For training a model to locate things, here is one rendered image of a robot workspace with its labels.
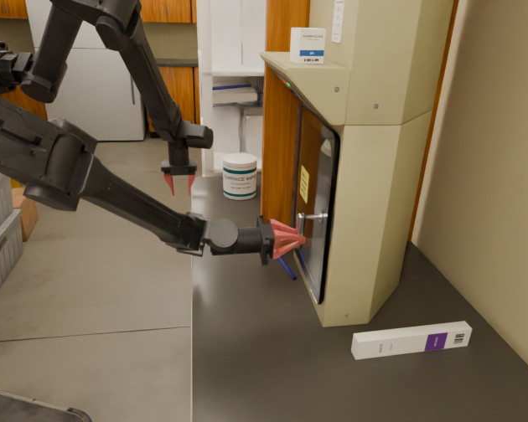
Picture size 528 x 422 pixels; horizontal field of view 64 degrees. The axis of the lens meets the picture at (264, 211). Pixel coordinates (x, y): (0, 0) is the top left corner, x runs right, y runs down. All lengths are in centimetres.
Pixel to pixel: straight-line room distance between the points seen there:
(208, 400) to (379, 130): 60
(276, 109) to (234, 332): 58
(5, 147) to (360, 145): 57
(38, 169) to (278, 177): 76
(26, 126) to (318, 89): 46
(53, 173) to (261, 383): 55
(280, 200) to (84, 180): 71
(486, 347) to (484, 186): 39
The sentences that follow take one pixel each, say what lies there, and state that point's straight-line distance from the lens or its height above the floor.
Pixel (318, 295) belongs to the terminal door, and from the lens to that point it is 98.
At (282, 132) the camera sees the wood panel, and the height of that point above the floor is 130.
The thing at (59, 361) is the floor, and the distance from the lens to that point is 245.
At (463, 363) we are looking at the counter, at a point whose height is 94.
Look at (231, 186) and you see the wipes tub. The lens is 161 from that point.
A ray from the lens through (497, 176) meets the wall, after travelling 115.
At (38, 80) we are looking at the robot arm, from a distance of 115.
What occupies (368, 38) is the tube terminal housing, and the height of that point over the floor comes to 156.
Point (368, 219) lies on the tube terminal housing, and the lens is 90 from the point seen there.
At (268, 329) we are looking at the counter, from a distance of 101.
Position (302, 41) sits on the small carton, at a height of 155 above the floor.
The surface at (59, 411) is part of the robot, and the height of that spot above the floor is 24.
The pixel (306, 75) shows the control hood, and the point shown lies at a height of 150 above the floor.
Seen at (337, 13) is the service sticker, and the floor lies 160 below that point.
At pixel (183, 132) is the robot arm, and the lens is 119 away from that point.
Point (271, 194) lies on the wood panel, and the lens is 123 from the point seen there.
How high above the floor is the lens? 160
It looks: 25 degrees down
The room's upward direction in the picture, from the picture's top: 2 degrees clockwise
